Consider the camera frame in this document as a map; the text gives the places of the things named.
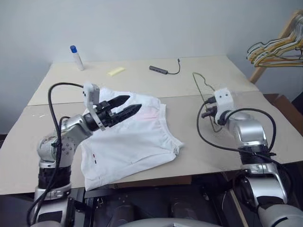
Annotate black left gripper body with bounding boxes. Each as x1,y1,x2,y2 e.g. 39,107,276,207
95,100,121,128

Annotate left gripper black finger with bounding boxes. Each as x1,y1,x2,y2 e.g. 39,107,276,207
116,103,143,122
107,95,131,108

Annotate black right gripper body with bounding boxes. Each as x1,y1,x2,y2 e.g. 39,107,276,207
207,103,220,125

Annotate thin wire hanger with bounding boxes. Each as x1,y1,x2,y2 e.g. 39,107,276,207
192,71,224,133

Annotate white shorts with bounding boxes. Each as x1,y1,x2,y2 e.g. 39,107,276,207
80,87,185,192

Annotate wooden hanger rack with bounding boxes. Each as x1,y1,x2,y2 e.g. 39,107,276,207
249,9,303,84

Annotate yellow sticky note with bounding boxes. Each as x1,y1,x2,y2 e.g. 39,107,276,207
107,67,125,77

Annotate white bottle with blue cap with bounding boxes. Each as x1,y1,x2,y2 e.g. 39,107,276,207
69,45,85,71

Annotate brown cardboard box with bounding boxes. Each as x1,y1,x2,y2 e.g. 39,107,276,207
262,93,303,164

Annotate dark rounded cylinder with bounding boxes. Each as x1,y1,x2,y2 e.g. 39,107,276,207
113,202,136,224
169,200,193,217

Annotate light wooden stick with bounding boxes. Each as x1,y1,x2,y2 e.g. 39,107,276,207
230,190,247,227

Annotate silver robot torso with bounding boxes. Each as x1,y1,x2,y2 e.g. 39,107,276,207
125,217,209,227

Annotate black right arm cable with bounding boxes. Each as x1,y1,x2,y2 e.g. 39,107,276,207
196,96,303,183

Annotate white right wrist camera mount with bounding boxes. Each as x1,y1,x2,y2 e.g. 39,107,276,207
214,87,234,120

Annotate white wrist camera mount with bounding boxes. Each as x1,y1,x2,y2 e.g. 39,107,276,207
82,81,112,132
214,87,234,120

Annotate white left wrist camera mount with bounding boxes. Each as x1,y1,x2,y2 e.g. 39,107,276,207
82,81,112,132

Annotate grey USB hub with cable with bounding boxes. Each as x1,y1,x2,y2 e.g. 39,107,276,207
149,58,182,75

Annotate yellow wire hanger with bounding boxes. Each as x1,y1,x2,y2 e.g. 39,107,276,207
252,14,303,70

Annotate white wire hanger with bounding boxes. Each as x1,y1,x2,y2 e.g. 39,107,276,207
246,16,303,62

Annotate dark wire hanger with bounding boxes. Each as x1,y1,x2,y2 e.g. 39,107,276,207
247,41,303,60

